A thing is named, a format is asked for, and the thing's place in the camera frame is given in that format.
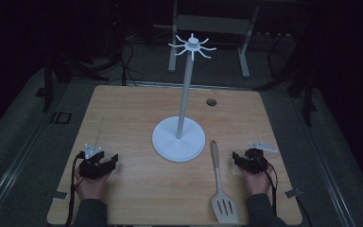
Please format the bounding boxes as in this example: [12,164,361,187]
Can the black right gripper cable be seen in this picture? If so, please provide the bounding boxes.
[256,157,280,218]

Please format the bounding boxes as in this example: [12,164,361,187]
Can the beige slotted spatula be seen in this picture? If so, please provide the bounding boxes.
[209,139,240,225]

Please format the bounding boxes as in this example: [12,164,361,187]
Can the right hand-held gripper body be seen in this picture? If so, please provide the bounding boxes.
[241,141,279,175]

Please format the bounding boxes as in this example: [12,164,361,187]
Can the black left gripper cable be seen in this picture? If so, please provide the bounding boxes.
[63,150,87,227]

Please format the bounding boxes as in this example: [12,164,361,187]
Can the black floor cables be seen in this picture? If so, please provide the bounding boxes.
[114,18,146,87]

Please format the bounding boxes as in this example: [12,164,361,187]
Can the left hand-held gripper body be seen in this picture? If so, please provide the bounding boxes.
[78,143,109,181]

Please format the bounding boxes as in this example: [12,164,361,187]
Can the white hook rack stand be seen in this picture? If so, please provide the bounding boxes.
[151,32,218,164]

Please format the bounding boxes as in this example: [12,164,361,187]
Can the grey table edge bracket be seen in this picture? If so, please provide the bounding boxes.
[285,187,304,200]
[52,190,69,201]

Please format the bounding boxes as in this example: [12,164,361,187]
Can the grey metal table frame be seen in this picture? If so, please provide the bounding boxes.
[167,0,262,79]

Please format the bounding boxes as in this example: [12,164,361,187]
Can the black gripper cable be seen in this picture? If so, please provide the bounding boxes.
[256,157,280,218]
[63,150,87,227]

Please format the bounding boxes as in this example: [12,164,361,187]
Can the person's right hand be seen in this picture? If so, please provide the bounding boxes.
[239,164,274,197]

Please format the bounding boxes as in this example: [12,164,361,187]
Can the person's left hand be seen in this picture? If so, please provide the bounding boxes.
[74,168,112,201]

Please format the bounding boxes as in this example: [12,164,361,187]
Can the dark metal stand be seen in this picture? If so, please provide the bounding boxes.
[35,51,110,114]
[253,18,320,128]

